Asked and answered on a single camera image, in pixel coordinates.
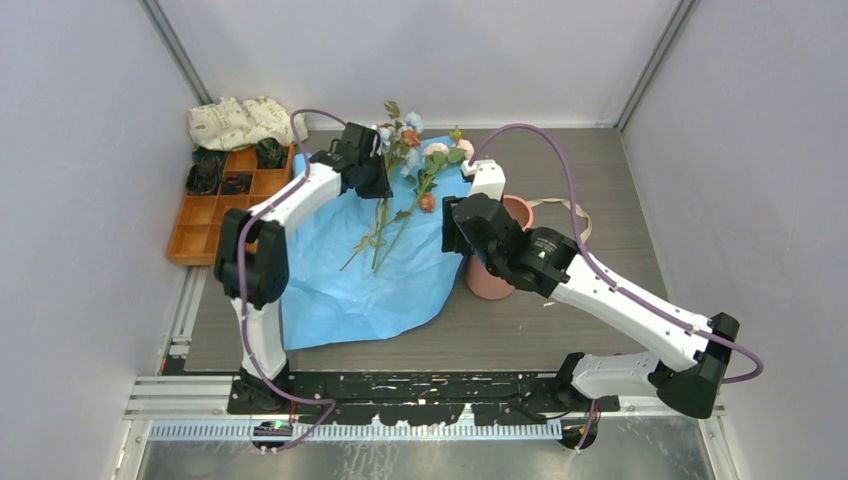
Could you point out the aluminium rail frame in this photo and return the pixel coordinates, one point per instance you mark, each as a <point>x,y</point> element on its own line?
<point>179,427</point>

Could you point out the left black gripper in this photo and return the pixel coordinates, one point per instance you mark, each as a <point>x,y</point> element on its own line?
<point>382,189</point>

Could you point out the beige ribbon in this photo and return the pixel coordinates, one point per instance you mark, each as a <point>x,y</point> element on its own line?
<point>584,221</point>

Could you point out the pink peony flower stem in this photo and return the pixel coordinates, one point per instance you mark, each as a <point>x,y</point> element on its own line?
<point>433,159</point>

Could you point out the dark rolled sock left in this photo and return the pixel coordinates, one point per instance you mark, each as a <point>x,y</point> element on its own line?
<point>203,179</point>

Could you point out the dark rolled sock top right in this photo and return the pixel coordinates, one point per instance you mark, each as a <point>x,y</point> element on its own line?
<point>271,154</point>

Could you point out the cream patterned cloth bag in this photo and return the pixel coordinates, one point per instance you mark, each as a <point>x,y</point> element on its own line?
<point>231,125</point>

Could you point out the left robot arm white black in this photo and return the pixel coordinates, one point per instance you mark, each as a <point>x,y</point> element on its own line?
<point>252,261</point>

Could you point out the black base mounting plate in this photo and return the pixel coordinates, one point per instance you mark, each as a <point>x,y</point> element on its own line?
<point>415,398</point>

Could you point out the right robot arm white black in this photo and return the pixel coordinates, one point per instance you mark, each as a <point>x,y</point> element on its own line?
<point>685,355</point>

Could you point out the dark rolled sock middle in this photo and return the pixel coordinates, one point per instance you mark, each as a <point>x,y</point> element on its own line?
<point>236,183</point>

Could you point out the orange compartment tray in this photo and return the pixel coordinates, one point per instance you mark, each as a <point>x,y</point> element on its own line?
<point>194,239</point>

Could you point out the light blue flower stem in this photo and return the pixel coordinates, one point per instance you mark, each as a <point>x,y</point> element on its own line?
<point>400,145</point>

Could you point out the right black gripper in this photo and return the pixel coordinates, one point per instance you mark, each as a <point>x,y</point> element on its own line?
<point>453,239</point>

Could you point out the flower bouquet blue paper wrap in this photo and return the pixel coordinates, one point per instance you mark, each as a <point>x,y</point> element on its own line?
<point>336,295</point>

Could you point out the dark rolled sock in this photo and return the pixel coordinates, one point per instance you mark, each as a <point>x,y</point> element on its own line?
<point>271,154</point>
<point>236,183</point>
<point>203,179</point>

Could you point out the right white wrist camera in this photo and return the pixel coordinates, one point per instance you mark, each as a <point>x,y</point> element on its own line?
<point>485,177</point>

